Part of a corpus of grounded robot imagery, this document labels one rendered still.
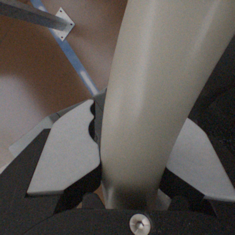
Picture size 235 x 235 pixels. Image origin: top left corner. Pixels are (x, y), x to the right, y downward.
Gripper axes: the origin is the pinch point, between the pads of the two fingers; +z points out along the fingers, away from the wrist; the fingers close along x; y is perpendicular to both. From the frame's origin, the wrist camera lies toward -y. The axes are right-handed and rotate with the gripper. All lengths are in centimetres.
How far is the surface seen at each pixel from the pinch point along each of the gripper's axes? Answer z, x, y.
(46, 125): 45, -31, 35
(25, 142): 47, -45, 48
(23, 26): 167, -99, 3
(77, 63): 140, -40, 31
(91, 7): 145, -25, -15
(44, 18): 125, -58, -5
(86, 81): 134, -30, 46
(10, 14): 102, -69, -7
